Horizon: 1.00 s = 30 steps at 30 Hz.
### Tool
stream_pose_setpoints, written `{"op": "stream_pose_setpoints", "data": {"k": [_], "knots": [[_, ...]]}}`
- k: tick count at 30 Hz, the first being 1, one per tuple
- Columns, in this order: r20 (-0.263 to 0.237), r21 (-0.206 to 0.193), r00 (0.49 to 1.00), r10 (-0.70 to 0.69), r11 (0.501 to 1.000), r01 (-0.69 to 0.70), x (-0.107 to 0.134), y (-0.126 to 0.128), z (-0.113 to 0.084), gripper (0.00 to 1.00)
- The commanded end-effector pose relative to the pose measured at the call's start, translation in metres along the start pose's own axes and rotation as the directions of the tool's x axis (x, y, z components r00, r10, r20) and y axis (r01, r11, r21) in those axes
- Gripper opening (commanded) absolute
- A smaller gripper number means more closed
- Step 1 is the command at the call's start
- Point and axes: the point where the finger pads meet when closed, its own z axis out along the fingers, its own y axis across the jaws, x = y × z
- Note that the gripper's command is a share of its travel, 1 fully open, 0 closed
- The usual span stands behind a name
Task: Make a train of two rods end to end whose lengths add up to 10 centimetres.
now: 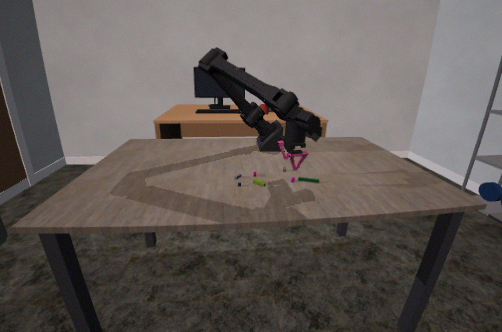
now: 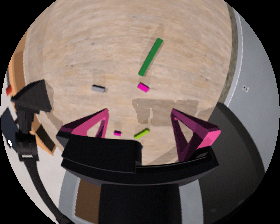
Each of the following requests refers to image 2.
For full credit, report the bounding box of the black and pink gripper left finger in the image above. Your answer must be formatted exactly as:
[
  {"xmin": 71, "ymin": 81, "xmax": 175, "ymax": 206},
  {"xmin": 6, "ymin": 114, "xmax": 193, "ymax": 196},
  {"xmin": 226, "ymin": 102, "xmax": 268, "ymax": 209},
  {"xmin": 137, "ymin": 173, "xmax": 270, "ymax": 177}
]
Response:
[{"xmin": 59, "ymin": 108, "xmax": 109, "ymax": 138}]

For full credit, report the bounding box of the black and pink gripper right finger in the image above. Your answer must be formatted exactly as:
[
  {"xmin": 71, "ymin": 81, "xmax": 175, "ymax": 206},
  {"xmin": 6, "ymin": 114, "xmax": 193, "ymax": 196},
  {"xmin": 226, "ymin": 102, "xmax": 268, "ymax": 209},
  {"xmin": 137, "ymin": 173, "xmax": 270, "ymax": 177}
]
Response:
[{"xmin": 171, "ymin": 108, "xmax": 221, "ymax": 162}]

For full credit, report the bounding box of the small magenta block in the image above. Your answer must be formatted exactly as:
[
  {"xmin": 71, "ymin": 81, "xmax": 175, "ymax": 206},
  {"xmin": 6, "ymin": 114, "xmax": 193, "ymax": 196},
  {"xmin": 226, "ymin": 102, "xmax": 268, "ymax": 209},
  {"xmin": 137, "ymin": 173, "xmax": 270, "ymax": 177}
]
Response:
[{"xmin": 138, "ymin": 82, "xmax": 149, "ymax": 92}]

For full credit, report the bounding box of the grey rod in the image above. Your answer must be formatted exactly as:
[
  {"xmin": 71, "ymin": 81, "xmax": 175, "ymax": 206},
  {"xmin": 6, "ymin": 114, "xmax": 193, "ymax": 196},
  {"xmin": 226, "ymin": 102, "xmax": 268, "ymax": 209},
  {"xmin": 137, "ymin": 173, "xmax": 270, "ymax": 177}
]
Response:
[{"xmin": 91, "ymin": 84, "xmax": 106, "ymax": 93}]

